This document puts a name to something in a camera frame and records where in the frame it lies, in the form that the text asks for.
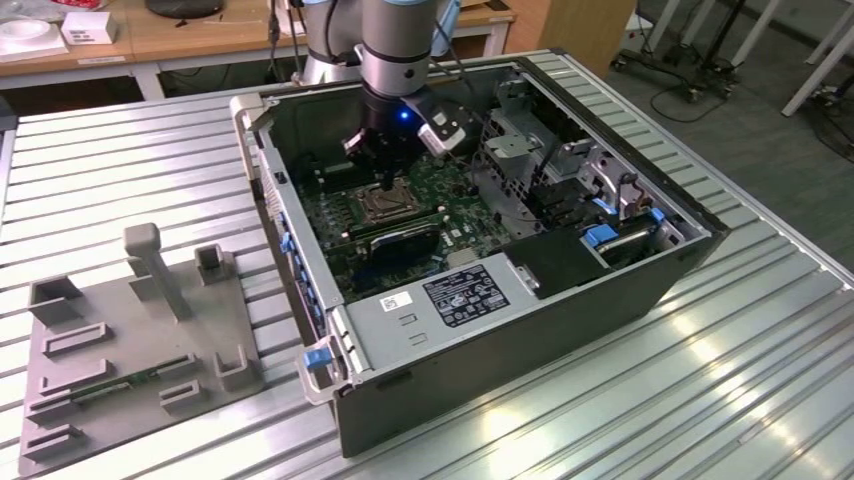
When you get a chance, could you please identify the silver CPU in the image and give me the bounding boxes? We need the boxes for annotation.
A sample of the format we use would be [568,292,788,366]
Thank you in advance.
[368,190,409,212]

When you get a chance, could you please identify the metal socket cover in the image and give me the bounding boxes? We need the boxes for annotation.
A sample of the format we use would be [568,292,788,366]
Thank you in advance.
[357,180,423,224]

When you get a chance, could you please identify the CPU socket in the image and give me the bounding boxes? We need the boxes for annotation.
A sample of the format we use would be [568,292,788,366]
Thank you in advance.
[355,178,425,225]

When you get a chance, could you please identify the black expansion card with fan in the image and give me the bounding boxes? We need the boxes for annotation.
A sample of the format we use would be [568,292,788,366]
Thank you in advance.
[364,221,441,269]

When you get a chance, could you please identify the green motherboard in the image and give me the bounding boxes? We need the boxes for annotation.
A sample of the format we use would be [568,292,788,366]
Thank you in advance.
[292,149,515,296]

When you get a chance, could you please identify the perforated metal drive cage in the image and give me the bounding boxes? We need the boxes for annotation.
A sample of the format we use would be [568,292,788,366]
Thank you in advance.
[476,77,559,234]

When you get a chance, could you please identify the black rating label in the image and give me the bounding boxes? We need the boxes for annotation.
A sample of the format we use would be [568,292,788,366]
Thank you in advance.
[421,263,512,329]

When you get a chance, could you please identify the grey power supply unit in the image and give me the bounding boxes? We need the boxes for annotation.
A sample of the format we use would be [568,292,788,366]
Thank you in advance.
[329,249,542,376]

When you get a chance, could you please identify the black plastic shroud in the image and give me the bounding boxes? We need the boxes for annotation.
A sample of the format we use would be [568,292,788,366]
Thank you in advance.
[503,232,615,301]

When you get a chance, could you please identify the wooden desk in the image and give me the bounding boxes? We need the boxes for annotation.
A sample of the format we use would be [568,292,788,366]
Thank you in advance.
[0,0,519,101]

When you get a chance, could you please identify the wooden cabinet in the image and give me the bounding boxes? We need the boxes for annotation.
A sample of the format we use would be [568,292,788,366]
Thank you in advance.
[506,0,635,79]

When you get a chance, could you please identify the black round object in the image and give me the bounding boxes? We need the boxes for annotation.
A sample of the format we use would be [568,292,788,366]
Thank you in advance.
[144,0,225,17]

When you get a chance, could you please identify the black and grey PC case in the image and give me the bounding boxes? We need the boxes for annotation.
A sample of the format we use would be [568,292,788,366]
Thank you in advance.
[228,47,730,459]

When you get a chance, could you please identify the white cardboard box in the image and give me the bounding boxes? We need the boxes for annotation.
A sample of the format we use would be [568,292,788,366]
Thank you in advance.
[59,10,120,47]

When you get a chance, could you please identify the grey parts rack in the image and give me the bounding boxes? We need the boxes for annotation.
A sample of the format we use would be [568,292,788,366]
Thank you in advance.
[17,222,268,476]

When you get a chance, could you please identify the black wheeled stand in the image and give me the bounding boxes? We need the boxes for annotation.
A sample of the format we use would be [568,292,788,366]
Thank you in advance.
[610,0,748,105]

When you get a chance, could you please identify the white bowl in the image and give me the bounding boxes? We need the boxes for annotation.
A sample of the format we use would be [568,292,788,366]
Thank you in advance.
[0,17,68,56]

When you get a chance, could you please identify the green RAM stick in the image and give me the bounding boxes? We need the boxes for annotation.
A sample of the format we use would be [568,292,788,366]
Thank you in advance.
[65,368,165,401]

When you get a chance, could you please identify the white table leg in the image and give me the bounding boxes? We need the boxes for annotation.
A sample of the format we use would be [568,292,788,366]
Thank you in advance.
[779,29,854,119]

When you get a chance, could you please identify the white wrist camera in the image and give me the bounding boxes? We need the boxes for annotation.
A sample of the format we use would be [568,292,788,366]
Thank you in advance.
[399,92,467,157]

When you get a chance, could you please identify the black hanging cable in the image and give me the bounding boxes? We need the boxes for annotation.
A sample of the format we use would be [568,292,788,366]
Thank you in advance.
[264,0,285,61]

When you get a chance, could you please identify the blue drive carrier handle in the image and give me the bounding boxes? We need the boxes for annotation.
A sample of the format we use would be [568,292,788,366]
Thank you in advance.
[578,224,615,250]

